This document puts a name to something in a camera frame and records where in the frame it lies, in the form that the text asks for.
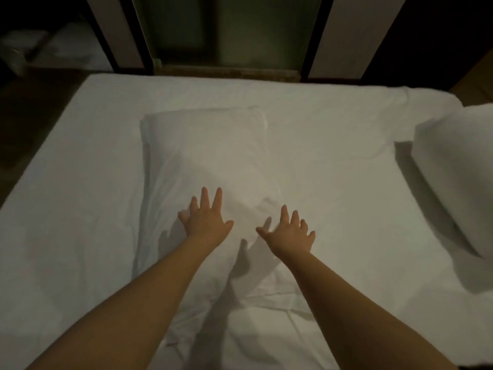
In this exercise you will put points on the person's right hand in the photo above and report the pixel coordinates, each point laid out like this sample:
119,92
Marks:
289,239

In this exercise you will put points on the person's left hand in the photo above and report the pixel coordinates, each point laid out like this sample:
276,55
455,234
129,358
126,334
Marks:
206,223

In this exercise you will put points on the white duvet cover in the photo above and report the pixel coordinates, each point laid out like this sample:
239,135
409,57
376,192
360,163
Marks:
200,150

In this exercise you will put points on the white bed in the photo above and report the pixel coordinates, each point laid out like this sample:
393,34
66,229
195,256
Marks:
69,188

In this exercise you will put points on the white pillow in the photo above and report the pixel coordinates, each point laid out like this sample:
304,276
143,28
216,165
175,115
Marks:
462,165

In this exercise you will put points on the person's left forearm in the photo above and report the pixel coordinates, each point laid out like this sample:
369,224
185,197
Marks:
131,312

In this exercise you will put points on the person's right forearm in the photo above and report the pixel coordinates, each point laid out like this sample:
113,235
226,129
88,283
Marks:
362,319

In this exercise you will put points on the white floor cloth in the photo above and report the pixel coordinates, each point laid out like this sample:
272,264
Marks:
69,50

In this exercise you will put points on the tan padded headboard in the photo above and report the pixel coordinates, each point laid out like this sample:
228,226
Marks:
477,88

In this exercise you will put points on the dark wooden wall panel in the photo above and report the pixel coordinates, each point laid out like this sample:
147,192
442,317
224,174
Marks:
431,42

